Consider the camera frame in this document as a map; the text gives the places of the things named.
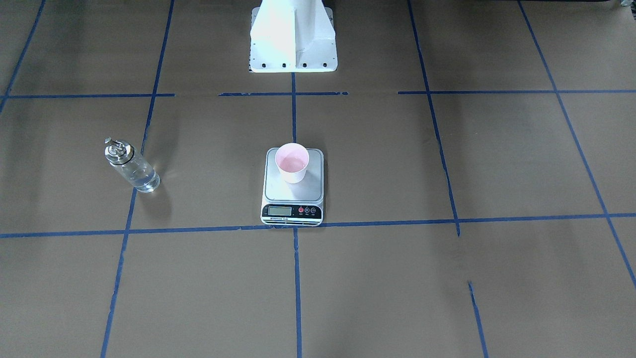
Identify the silver digital kitchen scale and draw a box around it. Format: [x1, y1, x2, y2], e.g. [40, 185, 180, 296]
[260, 147, 325, 227]

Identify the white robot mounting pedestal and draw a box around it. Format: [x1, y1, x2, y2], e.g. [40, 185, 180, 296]
[248, 0, 338, 73]

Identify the pink plastic cup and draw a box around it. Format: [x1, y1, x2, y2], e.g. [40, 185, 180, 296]
[274, 143, 311, 184]

